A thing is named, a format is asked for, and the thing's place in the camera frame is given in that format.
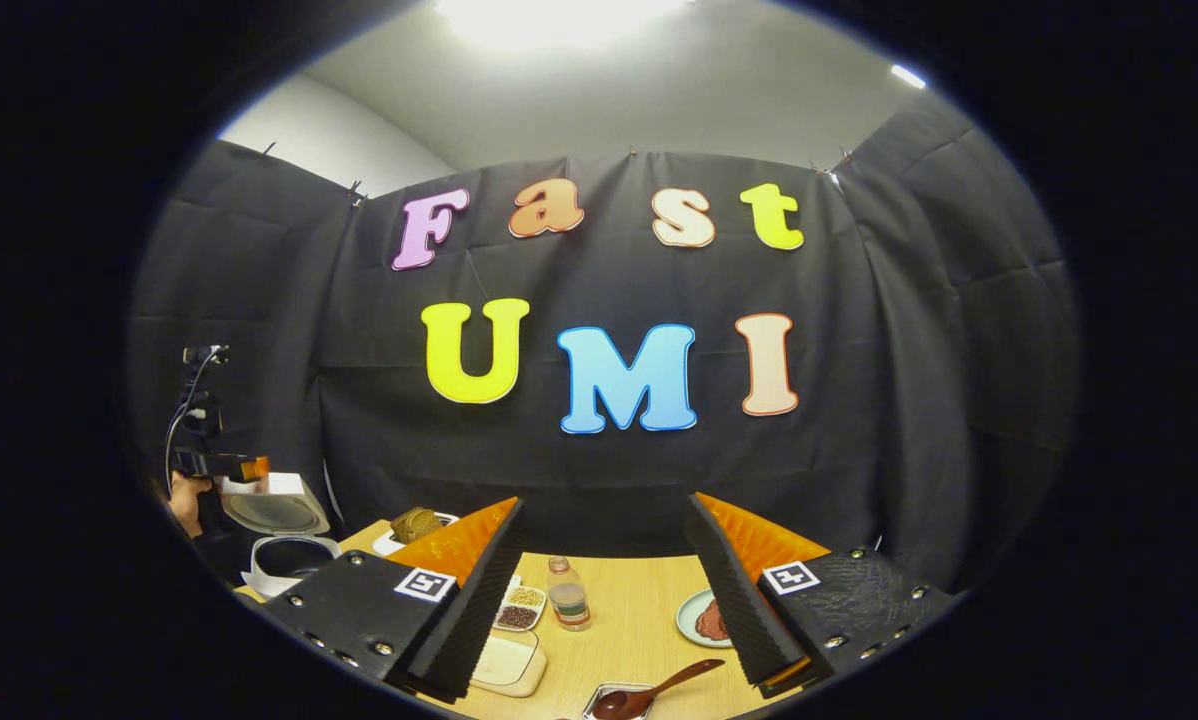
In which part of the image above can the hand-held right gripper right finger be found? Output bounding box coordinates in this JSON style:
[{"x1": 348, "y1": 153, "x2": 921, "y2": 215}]
[{"x1": 685, "y1": 491, "x2": 960, "y2": 699}]

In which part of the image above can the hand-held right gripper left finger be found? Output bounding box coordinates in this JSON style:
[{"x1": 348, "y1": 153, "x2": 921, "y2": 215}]
[{"x1": 263, "y1": 496, "x2": 526, "y2": 702}]

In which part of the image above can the white rice cooker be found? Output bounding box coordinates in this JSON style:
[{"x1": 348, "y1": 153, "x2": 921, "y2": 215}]
[{"x1": 220, "y1": 472, "x2": 343, "y2": 600}]

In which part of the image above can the clear dish of white rice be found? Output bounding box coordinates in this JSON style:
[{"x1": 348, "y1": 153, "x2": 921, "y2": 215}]
[{"x1": 468, "y1": 629, "x2": 549, "y2": 699}]

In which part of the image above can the brown wooden spoon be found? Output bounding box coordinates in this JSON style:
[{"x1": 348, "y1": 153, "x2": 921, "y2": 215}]
[{"x1": 590, "y1": 657, "x2": 727, "y2": 720}]

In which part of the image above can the clear chopstick holder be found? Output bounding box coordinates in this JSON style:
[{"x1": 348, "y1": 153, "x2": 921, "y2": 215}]
[{"x1": 580, "y1": 682, "x2": 658, "y2": 720}]

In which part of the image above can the white divided dish of beans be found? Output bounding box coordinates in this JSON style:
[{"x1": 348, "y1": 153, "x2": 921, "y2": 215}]
[{"x1": 493, "y1": 574, "x2": 549, "y2": 634}]

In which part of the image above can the pale green plate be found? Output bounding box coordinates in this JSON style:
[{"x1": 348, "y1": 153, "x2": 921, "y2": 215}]
[{"x1": 674, "y1": 587, "x2": 736, "y2": 650}]

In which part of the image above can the clear plastic bottle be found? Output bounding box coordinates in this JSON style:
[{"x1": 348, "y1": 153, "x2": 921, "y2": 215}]
[{"x1": 546, "y1": 555, "x2": 593, "y2": 633}]

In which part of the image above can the brown bread slice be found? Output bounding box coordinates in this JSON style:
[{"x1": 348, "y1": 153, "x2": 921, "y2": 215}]
[{"x1": 390, "y1": 506, "x2": 446, "y2": 545}]

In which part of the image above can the white toaster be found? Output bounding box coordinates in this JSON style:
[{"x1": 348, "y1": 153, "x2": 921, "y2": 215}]
[{"x1": 371, "y1": 509, "x2": 461, "y2": 558}]

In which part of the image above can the black backdrop cloth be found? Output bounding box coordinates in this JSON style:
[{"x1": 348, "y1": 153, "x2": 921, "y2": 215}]
[{"x1": 129, "y1": 95, "x2": 1082, "y2": 601}]

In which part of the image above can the large ceiling light panel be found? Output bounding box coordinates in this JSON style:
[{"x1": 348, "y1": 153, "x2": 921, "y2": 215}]
[{"x1": 432, "y1": 0, "x2": 692, "y2": 52}]

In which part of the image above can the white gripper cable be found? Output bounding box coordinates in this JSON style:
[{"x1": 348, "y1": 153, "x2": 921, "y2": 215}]
[{"x1": 163, "y1": 349, "x2": 223, "y2": 497}]

